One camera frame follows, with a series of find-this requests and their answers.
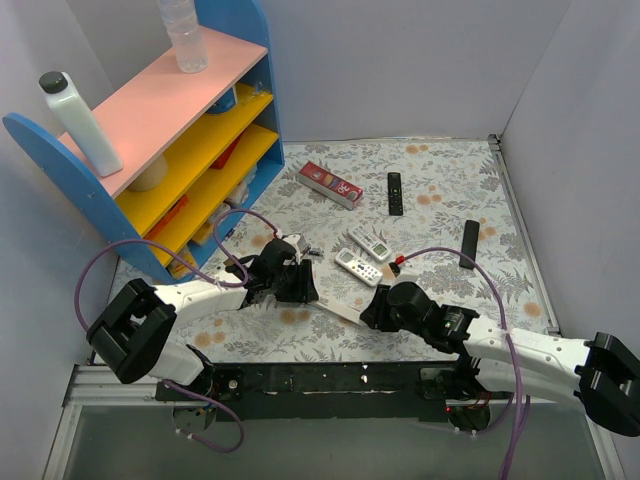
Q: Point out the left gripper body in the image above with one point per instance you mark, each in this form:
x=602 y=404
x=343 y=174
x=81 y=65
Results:
x=306 y=281

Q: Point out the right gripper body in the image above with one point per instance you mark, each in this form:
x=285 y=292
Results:
x=376 y=308

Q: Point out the slim white remote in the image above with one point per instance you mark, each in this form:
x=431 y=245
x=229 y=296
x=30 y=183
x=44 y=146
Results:
x=339 y=309

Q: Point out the black remote control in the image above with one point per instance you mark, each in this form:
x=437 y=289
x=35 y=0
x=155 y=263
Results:
x=469 y=244

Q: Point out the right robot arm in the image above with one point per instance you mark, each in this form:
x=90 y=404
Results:
x=599 y=377

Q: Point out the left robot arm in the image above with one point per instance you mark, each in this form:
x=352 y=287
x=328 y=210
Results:
x=132 y=334

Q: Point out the white ac remote lower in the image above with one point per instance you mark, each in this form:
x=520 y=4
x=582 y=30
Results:
x=358 y=267

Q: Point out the white ac remote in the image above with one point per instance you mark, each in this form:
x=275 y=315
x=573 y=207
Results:
x=370 y=243
x=358 y=267

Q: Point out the white ac remote upper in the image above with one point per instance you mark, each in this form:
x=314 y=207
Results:
x=370 y=243

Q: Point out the black tv remote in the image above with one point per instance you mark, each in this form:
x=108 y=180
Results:
x=394 y=191

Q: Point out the white packets on shelf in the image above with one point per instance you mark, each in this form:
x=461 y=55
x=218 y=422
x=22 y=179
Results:
x=234 y=200

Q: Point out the red toothpaste box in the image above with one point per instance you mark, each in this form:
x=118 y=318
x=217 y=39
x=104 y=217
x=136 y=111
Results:
x=330 y=185

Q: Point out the floral table mat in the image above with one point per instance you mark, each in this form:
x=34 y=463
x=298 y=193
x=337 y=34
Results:
x=444 y=184

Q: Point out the orange box on shelf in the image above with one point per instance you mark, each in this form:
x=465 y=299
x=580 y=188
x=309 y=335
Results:
x=167 y=218

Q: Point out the blue pink yellow shelf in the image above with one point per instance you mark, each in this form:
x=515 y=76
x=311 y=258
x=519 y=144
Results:
x=162 y=111

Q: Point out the beige cylinder on shelf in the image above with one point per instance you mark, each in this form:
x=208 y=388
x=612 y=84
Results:
x=151 y=177

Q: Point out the blue white can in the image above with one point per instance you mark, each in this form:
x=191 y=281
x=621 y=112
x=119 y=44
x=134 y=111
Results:
x=225 y=103

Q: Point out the clear plastic water bottle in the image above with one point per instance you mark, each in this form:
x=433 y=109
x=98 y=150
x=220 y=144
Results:
x=183 y=28

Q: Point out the white bottle black cap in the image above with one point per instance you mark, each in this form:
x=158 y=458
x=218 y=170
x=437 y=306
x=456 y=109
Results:
x=65 y=101

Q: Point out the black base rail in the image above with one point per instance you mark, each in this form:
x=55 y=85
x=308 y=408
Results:
x=325 y=390

